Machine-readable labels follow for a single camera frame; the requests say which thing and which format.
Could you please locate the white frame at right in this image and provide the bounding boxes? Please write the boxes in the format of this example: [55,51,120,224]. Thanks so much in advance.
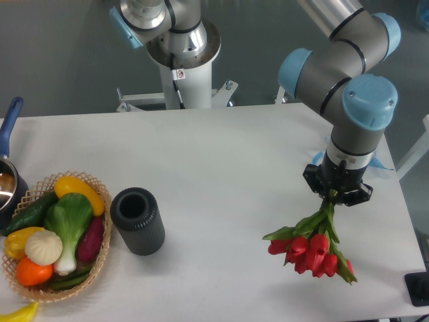
[396,115,428,180]

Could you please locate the orange tangerine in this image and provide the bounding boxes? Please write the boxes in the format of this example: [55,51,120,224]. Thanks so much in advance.
[15,257,54,286]

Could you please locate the dark grey ribbed vase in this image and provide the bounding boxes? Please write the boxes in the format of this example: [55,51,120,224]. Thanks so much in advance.
[111,187,166,256]

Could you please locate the yellow banana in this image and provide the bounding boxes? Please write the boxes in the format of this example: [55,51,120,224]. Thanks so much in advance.
[1,302,39,322]

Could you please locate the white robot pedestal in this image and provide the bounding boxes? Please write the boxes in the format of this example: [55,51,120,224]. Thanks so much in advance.
[117,19,238,112]

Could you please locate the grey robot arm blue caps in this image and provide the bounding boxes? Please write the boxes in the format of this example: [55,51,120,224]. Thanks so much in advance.
[109,1,401,207]

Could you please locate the black device at edge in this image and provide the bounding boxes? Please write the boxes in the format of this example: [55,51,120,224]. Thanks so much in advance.
[404,272,428,307]

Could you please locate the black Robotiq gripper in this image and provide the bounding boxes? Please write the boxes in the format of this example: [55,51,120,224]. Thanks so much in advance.
[302,156,373,207]

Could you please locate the dark green cucumber in basket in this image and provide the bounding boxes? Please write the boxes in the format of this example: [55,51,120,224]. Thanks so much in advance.
[50,267,91,291]

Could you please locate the yellow bell pepper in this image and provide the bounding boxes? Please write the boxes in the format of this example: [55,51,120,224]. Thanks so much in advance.
[4,227,44,260]

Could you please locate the blue ribbon strip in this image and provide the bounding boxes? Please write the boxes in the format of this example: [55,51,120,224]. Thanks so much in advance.
[312,152,325,165]
[368,152,395,171]

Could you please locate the woven wicker basket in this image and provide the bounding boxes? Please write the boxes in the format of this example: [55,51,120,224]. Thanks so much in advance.
[2,170,113,303]

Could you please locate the green bok choy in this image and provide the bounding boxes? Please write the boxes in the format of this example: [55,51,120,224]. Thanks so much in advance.
[44,193,93,276]

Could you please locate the yellow squash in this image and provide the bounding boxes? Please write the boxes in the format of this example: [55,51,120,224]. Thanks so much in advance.
[54,176,105,217]

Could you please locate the blue ribbon strip right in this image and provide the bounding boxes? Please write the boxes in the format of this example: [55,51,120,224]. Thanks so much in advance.
[368,152,395,171]

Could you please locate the blue handled saucepan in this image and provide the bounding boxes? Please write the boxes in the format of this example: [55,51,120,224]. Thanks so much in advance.
[1,97,28,229]

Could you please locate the red tulip bouquet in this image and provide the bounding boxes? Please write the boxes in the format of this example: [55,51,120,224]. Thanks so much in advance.
[262,190,357,284]

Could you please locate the blue ribbon strip left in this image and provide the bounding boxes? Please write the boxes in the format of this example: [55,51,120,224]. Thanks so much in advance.
[312,152,325,165]

